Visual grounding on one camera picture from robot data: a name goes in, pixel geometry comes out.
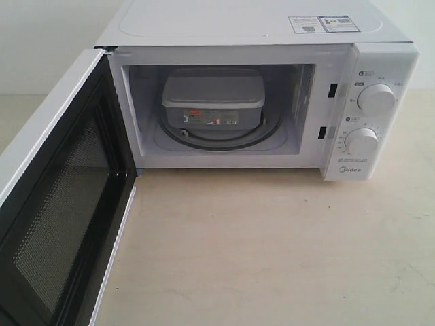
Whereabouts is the white plastic lidded container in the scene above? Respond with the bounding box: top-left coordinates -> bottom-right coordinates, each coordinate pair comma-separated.
161,67 -> 266,130

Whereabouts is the white microwave door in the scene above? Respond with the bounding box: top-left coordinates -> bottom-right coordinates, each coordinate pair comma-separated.
1,49 -> 136,325

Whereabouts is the glass microwave turntable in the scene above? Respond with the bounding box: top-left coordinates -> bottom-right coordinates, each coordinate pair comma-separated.
159,110 -> 284,151

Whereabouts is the white microwave oven body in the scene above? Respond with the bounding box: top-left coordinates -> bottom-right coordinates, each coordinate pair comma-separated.
96,1 -> 419,181

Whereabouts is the lower white control knob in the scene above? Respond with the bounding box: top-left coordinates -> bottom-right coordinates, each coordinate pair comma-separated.
344,128 -> 379,156

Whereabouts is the white control knob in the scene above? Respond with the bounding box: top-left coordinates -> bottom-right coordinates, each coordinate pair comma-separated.
357,84 -> 396,116
344,128 -> 379,156

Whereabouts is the upper white control knob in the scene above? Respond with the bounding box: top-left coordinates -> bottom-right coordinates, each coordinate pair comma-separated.
357,84 -> 396,116

